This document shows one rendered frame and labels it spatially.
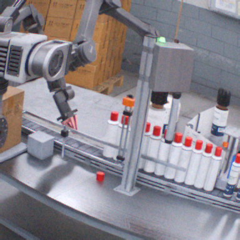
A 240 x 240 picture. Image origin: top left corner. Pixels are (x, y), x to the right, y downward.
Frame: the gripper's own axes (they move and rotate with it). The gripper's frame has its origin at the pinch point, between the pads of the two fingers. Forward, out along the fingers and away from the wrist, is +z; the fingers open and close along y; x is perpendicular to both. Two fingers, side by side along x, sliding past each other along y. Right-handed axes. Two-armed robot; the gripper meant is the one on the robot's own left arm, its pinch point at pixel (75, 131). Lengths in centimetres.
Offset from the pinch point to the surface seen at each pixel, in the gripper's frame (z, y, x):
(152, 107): 5.7, 23.9, -27.5
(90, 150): 10.5, -1.6, -4.4
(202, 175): 41, -4, -52
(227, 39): -26, 428, 49
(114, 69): -46, 335, 172
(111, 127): 5.5, -2.9, -20.9
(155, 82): -3, -19, -58
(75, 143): 5.0, -0.3, 2.3
